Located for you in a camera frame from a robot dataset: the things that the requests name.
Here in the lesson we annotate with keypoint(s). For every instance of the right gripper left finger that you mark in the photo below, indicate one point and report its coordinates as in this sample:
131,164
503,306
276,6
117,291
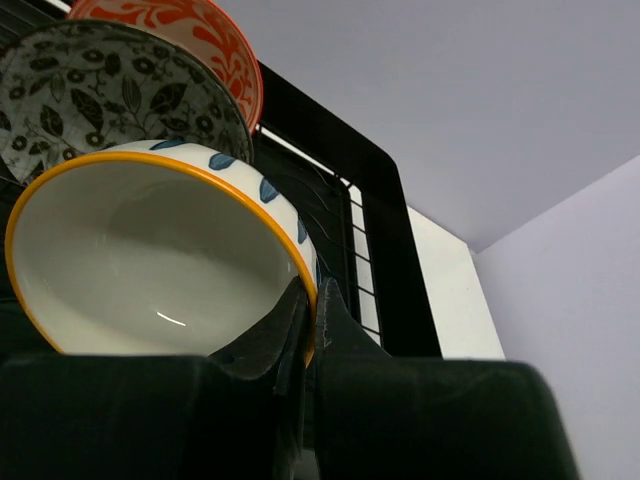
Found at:
234,414

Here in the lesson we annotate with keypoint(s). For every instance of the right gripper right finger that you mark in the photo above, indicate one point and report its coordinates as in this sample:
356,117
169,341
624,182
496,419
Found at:
382,417

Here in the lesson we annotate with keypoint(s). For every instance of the white bowl pink rim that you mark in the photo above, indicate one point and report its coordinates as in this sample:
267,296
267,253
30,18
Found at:
154,247

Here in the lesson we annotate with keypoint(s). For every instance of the black leaf pattern bowl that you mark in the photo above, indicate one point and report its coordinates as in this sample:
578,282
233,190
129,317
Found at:
76,87

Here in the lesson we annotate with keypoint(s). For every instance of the orange floral bowl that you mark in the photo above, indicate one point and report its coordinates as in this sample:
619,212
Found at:
202,28

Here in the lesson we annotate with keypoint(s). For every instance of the black dish rack tray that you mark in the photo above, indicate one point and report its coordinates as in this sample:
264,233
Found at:
406,321

